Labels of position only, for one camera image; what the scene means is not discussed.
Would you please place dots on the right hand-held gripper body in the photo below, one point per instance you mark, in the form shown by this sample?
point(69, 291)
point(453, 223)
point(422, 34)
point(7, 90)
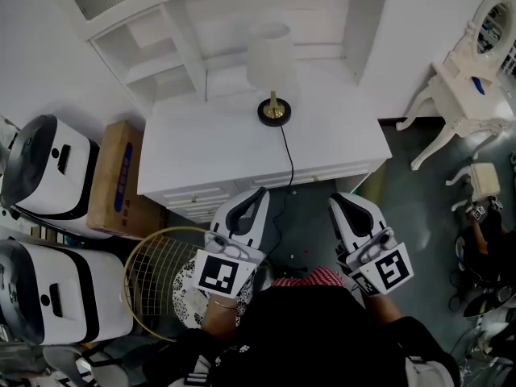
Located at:
point(389, 268)

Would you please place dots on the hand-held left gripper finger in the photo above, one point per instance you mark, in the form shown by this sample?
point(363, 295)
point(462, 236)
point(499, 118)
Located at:
point(260, 224)
point(221, 222)

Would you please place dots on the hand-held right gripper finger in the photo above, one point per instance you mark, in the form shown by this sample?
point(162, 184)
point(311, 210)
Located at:
point(373, 220)
point(336, 228)

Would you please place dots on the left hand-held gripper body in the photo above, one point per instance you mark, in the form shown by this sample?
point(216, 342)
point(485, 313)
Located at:
point(219, 274)

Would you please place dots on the white table lamp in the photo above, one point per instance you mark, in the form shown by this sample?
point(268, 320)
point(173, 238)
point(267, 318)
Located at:
point(270, 63)

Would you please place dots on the person's right forearm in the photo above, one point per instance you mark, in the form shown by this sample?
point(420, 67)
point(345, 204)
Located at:
point(383, 313)

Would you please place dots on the person's left forearm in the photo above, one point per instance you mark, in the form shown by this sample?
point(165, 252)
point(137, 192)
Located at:
point(217, 317)

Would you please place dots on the floral seat cushion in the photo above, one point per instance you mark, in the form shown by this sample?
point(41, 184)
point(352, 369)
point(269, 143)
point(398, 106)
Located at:
point(187, 296)

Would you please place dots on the red checked trousers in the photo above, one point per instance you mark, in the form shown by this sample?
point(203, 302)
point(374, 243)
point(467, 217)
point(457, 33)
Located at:
point(314, 276)

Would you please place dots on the person's black shirt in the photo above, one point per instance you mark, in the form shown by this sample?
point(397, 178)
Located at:
point(314, 337)

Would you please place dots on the brown cardboard box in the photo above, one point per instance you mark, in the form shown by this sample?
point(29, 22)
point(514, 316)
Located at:
point(121, 176)

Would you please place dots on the white ornate stool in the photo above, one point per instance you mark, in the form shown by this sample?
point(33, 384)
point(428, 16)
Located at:
point(483, 177)

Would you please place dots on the white ornate vanity table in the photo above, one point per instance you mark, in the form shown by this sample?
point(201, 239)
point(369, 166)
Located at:
point(459, 87)

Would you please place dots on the white and black robot machine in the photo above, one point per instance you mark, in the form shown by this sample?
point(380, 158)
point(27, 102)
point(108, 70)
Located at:
point(44, 167)
point(60, 292)

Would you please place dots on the small blue item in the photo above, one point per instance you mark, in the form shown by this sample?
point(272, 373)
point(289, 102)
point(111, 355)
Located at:
point(478, 86)

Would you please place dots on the grey padded chair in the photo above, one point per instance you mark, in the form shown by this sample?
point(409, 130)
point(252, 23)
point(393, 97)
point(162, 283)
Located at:
point(68, 361)

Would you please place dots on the white shelf hutch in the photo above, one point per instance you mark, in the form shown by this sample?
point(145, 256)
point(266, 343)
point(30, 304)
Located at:
point(153, 42)

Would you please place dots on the oval vanity mirror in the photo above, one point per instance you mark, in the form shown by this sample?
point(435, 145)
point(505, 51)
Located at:
point(493, 26)

